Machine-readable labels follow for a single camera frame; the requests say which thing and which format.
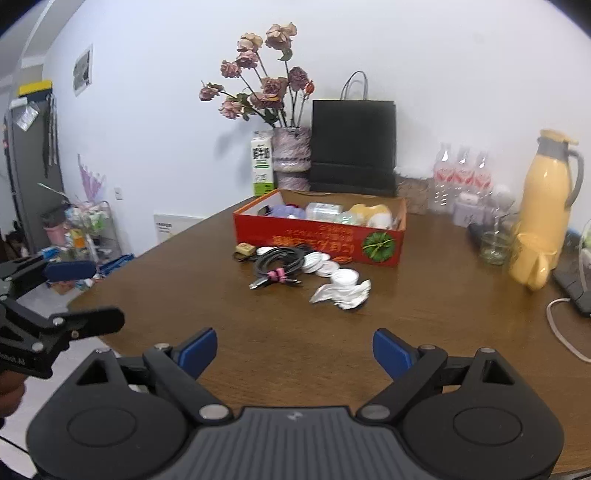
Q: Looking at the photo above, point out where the water bottle right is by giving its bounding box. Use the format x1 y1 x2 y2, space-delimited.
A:
472 151 492 200

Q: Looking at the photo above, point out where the dried pink rose bouquet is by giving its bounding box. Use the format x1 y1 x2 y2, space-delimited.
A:
198 22 315 129

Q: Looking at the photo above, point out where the black paper bag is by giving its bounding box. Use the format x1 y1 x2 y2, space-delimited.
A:
308 70 397 197

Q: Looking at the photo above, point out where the person's left hand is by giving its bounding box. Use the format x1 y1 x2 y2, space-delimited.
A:
0 371 27 419

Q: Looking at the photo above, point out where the white charging cable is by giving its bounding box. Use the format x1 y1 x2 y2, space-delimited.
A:
546 297 591 363

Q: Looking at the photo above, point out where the crumpled white tissue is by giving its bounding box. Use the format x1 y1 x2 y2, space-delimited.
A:
310 280 372 310

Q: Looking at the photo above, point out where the black braided cable coil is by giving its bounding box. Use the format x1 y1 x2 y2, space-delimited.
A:
248 246 310 291

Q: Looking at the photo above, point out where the clear drinking glass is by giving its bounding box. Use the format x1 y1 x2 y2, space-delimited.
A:
479 216 512 266

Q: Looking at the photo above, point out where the small wooden stamp block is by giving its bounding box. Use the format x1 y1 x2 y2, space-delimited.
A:
235 242 256 257

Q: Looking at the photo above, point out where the red cardboard box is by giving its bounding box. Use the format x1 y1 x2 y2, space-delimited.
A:
233 189 407 267

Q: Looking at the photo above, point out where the white plastic bottle in box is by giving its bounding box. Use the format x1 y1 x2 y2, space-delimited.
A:
305 202 342 222

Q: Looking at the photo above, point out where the lavender small box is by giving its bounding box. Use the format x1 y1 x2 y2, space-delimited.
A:
452 192 486 228

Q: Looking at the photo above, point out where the purple marbled vase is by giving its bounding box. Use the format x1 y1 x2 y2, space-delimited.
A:
271 127 311 191

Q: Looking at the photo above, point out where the white panel against wall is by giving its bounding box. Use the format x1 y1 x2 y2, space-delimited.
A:
153 213 204 244

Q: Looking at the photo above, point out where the green white milk carton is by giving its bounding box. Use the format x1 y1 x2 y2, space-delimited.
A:
250 131 274 197

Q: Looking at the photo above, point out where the metal storage cart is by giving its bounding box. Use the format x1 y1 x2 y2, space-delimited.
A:
38 182 136 296

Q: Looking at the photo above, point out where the white small jar lid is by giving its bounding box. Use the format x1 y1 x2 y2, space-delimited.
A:
315 260 341 278

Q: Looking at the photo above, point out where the yellow plush toy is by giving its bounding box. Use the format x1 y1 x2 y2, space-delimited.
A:
349 204 393 230

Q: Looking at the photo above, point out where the white flat round container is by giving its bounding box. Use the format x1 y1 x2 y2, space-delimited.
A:
301 252 331 274

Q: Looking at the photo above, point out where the water bottle middle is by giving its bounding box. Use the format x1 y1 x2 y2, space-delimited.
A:
452 146 474 200

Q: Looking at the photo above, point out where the water bottle left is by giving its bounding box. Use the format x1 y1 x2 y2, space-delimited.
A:
431 143 454 213

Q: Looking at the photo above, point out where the yellow mug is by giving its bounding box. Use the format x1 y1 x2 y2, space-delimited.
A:
508 233 556 291

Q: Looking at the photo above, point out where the glass jar of seeds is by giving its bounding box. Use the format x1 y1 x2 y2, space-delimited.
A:
396 174 431 215

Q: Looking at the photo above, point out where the water bottle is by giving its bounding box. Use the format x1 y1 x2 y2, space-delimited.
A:
452 146 474 200
472 151 492 200
431 143 454 213

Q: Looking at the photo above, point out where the yellow thermos jug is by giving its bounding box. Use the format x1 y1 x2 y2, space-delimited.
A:
517 129 584 269

